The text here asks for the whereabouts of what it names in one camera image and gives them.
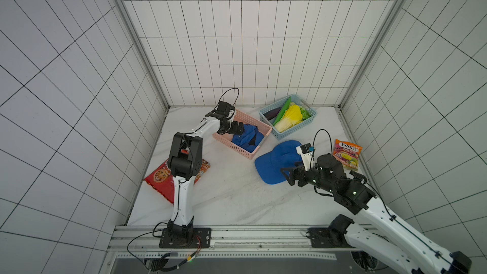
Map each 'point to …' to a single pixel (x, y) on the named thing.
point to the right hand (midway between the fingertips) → (281, 168)
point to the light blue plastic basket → (296, 99)
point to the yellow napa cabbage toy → (292, 117)
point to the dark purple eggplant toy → (272, 113)
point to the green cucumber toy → (282, 111)
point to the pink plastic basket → (226, 139)
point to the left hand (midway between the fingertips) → (234, 131)
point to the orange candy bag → (347, 153)
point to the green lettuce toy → (305, 113)
